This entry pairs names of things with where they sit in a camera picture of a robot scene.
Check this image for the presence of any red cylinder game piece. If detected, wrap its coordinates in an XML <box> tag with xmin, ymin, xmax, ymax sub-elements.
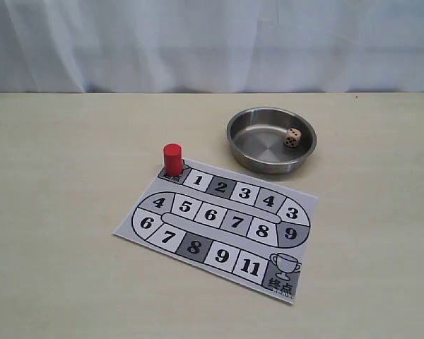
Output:
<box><xmin>163</xmin><ymin>143</ymin><xmax>183</xmax><ymax>177</ymax></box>

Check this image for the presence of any wooden die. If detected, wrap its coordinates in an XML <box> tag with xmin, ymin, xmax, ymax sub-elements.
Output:
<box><xmin>284</xmin><ymin>128</ymin><xmax>302</xmax><ymax>148</ymax></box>

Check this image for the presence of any round steel bowl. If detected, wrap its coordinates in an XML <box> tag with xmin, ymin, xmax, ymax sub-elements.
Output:
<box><xmin>226</xmin><ymin>107</ymin><xmax>317</xmax><ymax>174</ymax></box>

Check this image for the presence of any paper number game board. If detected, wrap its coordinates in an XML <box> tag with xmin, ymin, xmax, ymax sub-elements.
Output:
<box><xmin>115</xmin><ymin>159</ymin><xmax>318</xmax><ymax>304</ymax></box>

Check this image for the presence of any white curtain backdrop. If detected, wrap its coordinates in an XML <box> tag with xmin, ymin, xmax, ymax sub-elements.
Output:
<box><xmin>0</xmin><ymin>1</ymin><xmax>424</xmax><ymax>93</ymax></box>

